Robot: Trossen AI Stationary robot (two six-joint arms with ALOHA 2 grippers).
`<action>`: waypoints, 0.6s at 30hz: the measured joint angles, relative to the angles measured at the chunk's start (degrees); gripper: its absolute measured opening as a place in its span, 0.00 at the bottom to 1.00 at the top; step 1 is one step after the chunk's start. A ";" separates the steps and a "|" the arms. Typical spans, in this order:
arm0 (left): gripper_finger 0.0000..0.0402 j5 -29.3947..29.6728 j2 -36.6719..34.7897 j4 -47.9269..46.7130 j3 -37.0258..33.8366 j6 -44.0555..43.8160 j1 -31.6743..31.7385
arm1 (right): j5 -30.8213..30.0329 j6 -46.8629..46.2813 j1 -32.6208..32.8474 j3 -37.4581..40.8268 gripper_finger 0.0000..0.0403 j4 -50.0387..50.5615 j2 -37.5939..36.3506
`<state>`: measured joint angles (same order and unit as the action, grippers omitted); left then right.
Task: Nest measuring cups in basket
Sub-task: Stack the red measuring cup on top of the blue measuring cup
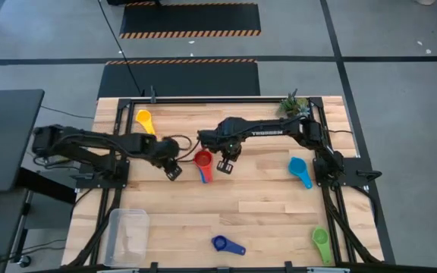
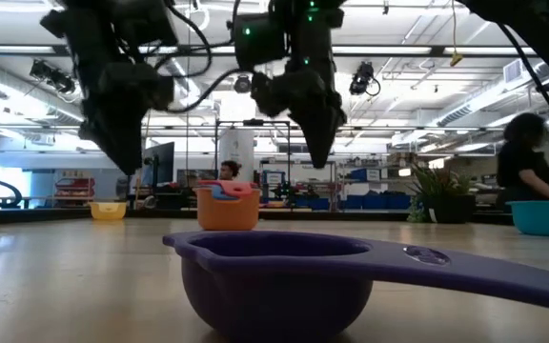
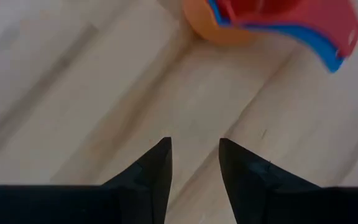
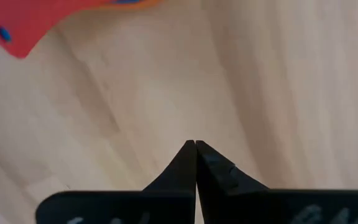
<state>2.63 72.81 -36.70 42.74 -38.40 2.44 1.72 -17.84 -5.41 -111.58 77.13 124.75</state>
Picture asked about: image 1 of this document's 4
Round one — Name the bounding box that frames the dark blue measuring cup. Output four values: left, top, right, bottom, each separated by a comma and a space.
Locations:
211, 234, 247, 256

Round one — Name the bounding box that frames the green measuring cup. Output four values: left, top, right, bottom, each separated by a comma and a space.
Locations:
311, 226, 333, 266

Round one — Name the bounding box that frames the black table frame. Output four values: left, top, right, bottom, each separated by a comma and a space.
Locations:
64, 86, 386, 273

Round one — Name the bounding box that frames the potted succulent plant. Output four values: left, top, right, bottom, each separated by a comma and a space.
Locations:
277, 88, 311, 118

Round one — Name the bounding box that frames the black hazard-striped floor mat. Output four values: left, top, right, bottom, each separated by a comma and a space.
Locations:
118, 2, 262, 39

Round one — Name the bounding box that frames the black floor cable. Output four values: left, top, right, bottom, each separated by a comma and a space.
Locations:
96, 0, 146, 96

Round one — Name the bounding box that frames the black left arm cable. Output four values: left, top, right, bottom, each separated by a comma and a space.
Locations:
165, 134, 201, 163

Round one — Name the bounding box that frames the clear plastic container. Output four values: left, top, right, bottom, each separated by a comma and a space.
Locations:
102, 208, 151, 268

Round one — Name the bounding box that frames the black desk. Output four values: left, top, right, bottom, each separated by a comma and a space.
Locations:
0, 89, 46, 194

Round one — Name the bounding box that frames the yellow measuring cup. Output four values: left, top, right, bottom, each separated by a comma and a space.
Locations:
135, 108, 156, 136

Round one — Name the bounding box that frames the red measuring cup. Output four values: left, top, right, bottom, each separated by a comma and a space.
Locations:
193, 149, 215, 184

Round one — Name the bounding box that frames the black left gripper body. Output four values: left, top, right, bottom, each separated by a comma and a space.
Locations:
153, 136, 181, 174

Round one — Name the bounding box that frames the teal measuring cup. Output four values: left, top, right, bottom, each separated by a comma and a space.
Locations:
288, 156, 313, 190

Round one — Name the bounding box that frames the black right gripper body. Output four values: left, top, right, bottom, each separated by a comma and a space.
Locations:
218, 143, 244, 165

